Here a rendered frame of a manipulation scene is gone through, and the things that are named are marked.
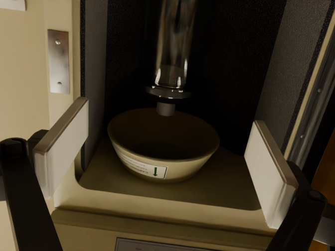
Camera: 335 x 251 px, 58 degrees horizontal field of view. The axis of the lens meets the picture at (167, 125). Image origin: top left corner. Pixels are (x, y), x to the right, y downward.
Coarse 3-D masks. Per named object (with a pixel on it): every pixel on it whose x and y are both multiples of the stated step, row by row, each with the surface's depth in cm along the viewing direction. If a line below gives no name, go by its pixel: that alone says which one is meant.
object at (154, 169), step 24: (120, 120) 50; (144, 120) 54; (168, 120) 55; (192, 120) 54; (120, 144) 42; (192, 144) 53; (216, 144) 45; (144, 168) 42; (168, 168) 41; (192, 168) 43
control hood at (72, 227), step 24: (72, 216) 42; (96, 216) 42; (72, 240) 40; (96, 240) 40; (144, 240) 40; (168, 240) 40; (192, 240) 41; (216, 240) 41; (240, 240) 42; (264, 240) 42
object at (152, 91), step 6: (132, 78) 42; (138, 84) 40; (144, 90) 40; (150, 90) 39; (156, 90) 39; (162, 90) 39; (204, 90) 42; (168, 96) 39; (174, 96) 39; (180, 96) 39; (186, 96) 40; (192, 96) 40
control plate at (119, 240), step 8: (120, 240) 40; (128, 240) 40; (136, 240) 40; (120, 248) 40; (128, 248) 40; (136, 248) 40; (144, 248) 40; (152, 248) 40; (160, 248) 40; (168, 248) 40; (176, 248) 40; (184, 248) 40; (192, 248) 40; (200, 248) 40
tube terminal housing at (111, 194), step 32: (64, 0) 30; (320, 64) 32; (64, 96) 35; (96, 160) 47; (224, 160) 52; (64, 192) 41; (96, 192) 41; (128, 192) 41; (160, 192) 42; (192, 192) 43; (224, 192) 44; (192, 224) 43; (224, 224) 42; (256, 224) 42
